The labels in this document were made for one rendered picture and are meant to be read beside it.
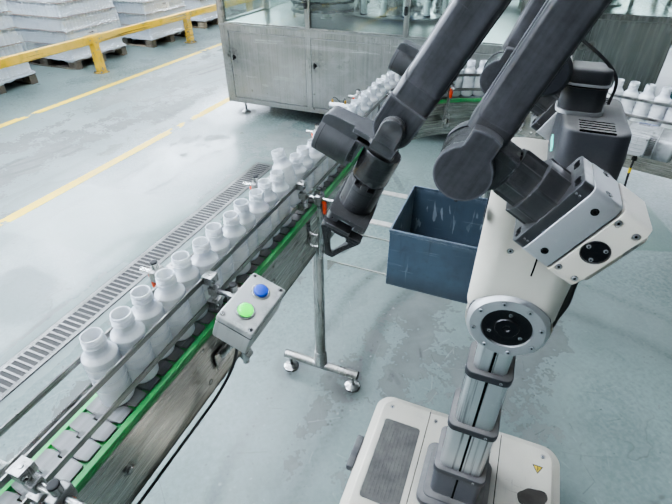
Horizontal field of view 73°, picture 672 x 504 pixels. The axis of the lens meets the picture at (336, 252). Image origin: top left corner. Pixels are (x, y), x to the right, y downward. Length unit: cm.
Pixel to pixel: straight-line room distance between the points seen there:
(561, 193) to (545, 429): 167
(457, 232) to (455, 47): 120
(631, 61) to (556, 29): 563
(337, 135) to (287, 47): 407
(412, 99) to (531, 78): 14
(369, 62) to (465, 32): 385
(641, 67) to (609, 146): 547
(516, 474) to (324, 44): 379
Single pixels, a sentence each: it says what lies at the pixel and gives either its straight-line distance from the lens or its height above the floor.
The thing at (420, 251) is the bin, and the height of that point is 89.
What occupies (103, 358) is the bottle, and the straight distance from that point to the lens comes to 88.
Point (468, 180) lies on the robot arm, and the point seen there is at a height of 146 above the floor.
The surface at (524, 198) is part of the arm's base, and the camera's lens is 64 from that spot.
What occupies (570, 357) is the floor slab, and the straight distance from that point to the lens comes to 255.
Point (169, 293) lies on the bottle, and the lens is 96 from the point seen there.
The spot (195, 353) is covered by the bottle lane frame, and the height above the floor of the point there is 98.
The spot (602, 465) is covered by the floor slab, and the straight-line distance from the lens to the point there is 223.
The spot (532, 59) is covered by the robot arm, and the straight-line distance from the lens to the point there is 59.
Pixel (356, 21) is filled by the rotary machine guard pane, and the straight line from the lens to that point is 444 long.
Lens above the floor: 173
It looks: 36 degrees down
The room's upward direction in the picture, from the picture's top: straight up
